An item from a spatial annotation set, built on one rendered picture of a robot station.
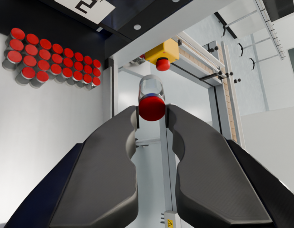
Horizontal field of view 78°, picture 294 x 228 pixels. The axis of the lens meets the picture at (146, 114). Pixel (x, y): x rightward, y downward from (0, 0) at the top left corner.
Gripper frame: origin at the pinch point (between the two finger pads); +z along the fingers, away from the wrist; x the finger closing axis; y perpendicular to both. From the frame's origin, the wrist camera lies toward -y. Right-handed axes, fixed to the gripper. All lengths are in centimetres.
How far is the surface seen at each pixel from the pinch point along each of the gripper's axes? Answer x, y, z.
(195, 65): 21, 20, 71
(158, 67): 2.9, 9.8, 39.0
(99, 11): -8.9, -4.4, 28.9
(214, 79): 35, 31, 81
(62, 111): -18.9, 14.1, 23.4
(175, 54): 7.5, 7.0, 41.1
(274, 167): 90, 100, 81
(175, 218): 15, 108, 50
